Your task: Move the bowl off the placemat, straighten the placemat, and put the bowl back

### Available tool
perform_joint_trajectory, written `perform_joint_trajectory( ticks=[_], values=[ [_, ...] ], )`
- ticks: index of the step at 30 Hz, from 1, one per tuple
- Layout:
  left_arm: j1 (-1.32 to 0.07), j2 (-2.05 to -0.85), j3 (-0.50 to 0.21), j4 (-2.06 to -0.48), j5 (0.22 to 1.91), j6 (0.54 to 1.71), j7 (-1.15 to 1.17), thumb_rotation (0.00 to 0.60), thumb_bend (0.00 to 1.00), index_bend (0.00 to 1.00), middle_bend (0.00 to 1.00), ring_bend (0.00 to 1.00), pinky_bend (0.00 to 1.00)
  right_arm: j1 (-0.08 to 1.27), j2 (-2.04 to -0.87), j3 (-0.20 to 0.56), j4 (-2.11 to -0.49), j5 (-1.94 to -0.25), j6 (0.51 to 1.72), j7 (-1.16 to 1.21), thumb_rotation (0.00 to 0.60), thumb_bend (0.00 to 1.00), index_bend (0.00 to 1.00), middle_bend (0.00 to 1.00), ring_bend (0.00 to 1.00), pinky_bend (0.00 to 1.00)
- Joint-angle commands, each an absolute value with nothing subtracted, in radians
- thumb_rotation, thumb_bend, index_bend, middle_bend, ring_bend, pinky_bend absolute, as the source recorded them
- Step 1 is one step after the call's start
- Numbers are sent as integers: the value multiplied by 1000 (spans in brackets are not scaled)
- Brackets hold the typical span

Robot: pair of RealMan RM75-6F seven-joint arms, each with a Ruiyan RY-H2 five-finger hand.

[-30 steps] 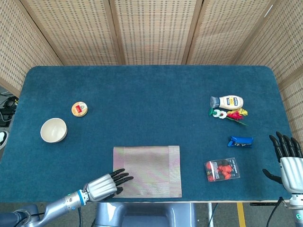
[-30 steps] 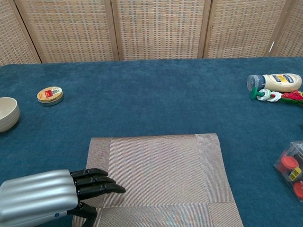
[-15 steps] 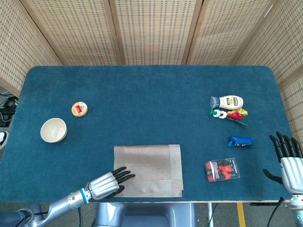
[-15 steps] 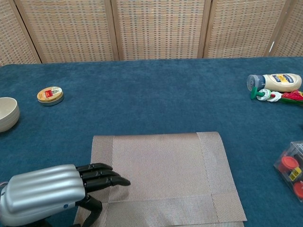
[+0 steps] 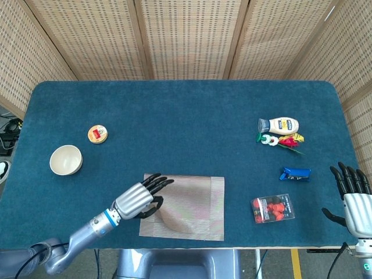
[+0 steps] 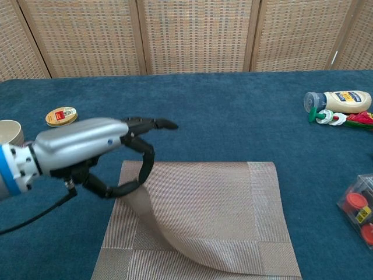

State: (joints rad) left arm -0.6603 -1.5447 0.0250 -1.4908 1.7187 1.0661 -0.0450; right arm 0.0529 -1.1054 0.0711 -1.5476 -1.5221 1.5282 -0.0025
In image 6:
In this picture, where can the clear box of red caps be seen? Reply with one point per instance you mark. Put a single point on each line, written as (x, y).
(354, 204)

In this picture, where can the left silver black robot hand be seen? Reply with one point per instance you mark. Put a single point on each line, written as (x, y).
(81, 140)

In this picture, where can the mayonnaise squeeze bottle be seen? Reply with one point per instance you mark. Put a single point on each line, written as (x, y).
(341, 102)

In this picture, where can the woven wood folding screen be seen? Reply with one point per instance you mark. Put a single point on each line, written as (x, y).
(198, 35)

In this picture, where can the gray woven placemat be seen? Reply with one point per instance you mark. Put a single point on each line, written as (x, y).
(218, 204)

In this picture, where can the blue carpet table cover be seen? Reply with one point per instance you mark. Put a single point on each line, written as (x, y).
(218, 116)

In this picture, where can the white bowl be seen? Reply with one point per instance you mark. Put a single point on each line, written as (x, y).
(11, 131)

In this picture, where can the round yellow tin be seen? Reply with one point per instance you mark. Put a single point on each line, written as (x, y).
(61, 115)

